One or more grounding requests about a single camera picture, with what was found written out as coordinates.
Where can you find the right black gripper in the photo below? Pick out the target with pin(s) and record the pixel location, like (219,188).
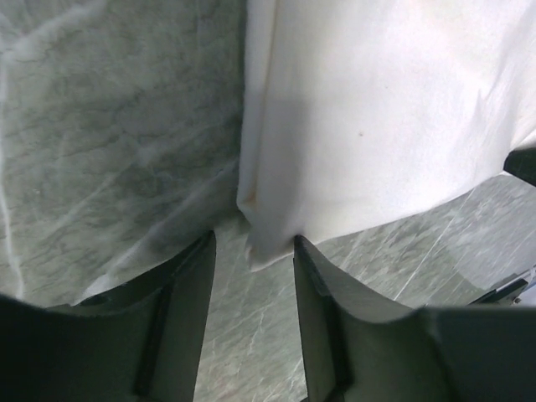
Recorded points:
(522,165)

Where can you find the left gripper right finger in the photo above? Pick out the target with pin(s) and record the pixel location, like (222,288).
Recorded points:
(358,345)

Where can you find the cream white t-shirt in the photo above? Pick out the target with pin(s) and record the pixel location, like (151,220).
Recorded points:
(361,113)

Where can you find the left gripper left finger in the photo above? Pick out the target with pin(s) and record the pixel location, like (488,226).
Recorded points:
(140,341)

